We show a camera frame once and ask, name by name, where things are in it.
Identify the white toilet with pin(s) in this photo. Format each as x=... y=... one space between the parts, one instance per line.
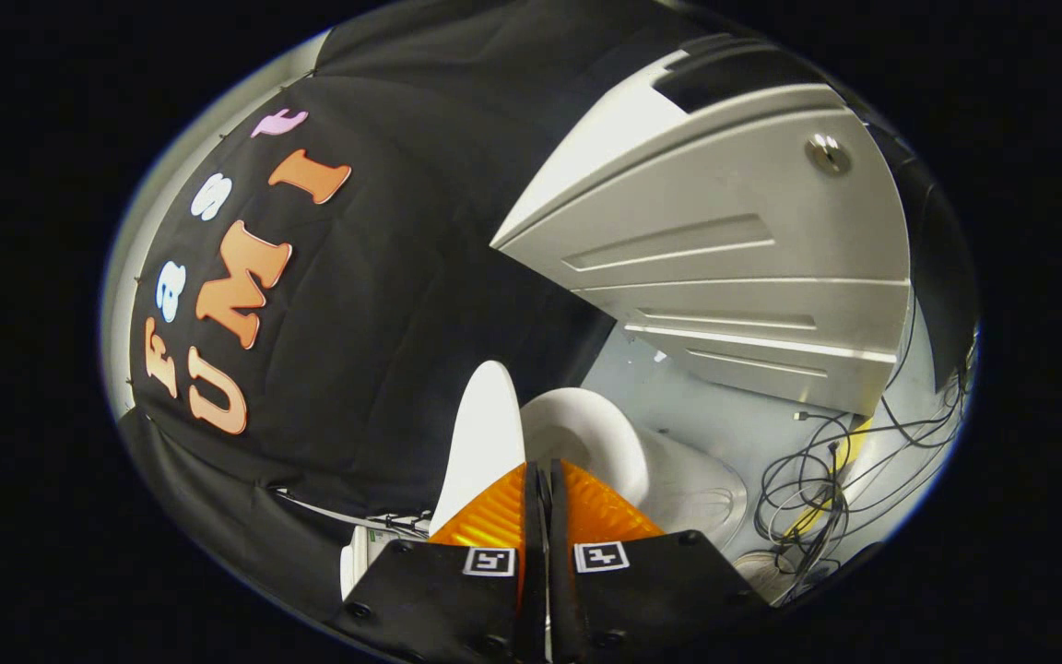
x=586 y=433

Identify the black backdrop cloth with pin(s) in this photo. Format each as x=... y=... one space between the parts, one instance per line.
x=402 y=304

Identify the white drawer cabinet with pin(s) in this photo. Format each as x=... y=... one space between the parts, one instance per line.
x=725 y=184

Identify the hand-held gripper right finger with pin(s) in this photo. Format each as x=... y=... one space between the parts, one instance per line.
x=560 y=590

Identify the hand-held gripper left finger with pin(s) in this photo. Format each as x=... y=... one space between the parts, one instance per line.
x=536 y=572

